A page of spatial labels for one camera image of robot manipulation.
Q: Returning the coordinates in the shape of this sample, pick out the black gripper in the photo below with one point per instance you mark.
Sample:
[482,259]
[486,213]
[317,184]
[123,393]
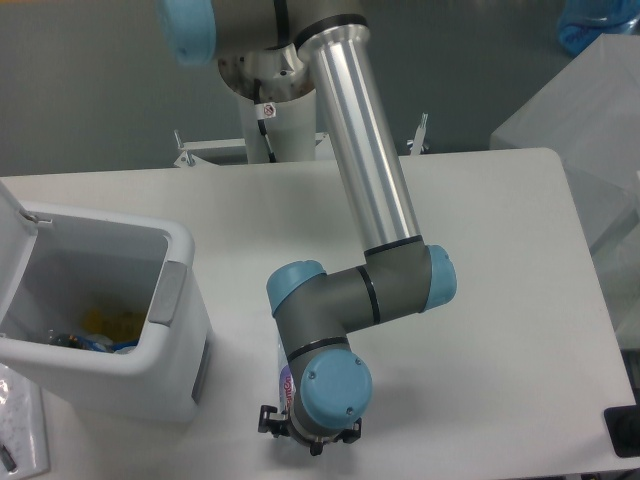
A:
[277,423]

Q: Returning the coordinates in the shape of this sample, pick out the trash inside can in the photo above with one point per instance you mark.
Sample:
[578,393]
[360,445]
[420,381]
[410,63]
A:
[101,333]

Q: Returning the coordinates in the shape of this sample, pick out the white trash can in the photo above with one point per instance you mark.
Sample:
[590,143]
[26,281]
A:
[103,309]

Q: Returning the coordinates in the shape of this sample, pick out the blue water jug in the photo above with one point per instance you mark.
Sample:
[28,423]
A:
[582,22]

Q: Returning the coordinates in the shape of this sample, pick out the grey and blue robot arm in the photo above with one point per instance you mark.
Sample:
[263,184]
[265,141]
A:
[397,274]

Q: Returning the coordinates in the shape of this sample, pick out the white mounting frame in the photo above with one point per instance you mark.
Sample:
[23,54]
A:
[234,151]

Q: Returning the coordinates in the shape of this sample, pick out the black device at table edge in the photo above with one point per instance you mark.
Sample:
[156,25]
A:
[623,427]

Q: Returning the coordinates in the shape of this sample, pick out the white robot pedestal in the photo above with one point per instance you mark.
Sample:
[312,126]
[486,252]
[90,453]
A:
[276,98]

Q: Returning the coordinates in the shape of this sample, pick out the clear plastic tray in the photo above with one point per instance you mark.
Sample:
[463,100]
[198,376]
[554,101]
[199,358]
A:
[24,444]

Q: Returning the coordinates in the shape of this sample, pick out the clear plastic water bottle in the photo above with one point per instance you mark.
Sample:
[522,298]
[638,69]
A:
[286,384]

